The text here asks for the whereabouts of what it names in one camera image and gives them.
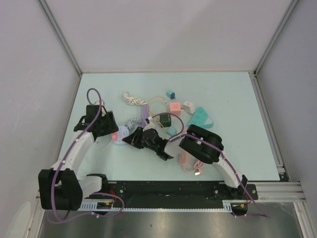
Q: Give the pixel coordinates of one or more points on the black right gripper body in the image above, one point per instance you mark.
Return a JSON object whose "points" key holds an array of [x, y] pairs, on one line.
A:
{"points": [[145, 144]]}

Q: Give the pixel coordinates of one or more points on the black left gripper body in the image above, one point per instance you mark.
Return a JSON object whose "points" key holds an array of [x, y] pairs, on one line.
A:
{"points": [[104, 123]]}

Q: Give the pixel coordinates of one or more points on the red pink plug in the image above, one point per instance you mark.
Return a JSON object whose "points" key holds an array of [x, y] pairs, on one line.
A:
{"points": [[114, 136]]}

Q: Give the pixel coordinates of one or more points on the blue round socket base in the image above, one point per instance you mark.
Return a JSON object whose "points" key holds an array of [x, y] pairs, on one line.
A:
{"points": [[121, 134]]}

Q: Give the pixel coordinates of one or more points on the dark green charger block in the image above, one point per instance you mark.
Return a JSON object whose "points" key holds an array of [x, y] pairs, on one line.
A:
{"points": [[165, 120]]}

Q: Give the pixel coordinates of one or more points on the purple socket block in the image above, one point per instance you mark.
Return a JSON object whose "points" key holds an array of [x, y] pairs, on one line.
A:
{"points": [[144, 115]]}

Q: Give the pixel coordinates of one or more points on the pink power strip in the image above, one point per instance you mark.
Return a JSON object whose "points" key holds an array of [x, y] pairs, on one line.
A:
{"points": [[184, 158]]}

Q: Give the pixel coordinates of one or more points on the pink cube socket adapter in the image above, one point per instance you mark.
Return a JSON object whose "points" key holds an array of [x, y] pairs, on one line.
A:
{"points": [[175, 108]]}

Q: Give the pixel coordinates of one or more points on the white plug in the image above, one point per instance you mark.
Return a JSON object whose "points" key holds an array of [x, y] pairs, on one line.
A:
{"points": [[188, 107]]}

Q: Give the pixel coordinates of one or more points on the teal power strip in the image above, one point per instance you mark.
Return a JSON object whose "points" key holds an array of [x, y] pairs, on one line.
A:
{"points": [[201, 118]]}

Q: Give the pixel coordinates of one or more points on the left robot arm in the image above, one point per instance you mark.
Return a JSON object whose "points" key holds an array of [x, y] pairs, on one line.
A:
{"points": [[60, 187]]}

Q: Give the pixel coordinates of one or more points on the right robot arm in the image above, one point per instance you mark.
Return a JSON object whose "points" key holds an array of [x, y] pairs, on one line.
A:
{"points": [[203, 145]]}

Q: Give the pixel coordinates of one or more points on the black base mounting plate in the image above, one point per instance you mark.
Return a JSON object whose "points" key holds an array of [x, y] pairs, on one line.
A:
{"points": [[213, 189]]}

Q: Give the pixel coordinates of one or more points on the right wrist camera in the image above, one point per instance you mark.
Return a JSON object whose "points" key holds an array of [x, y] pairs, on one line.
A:
{"points": [[149, 124]]}

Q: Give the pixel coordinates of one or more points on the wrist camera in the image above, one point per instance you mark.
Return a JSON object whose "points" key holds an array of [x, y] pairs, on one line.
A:
{"points": [[99, 102], [149, 124]]}

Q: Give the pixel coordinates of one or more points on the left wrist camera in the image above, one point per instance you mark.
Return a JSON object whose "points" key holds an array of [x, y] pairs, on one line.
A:
{"points": [[99, 102]]}

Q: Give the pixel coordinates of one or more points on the blue cable duct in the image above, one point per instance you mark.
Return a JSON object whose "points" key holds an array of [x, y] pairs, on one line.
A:
{"points": [[204, 206]]}

